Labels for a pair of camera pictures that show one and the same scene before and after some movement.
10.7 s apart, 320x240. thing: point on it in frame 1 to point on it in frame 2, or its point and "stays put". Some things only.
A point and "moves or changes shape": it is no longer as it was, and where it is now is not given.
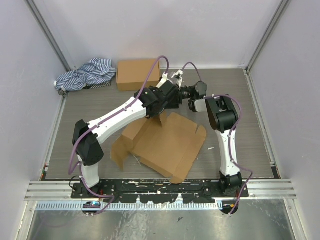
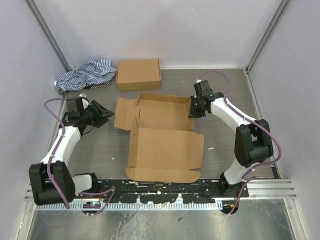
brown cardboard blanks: [166, 143] moves or changes shape
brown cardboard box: [132, 74] stays put
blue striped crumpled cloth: [96, 73] stays put
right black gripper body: [186, 92] to [195, 109]
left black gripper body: [161, 111] to [93, 116]
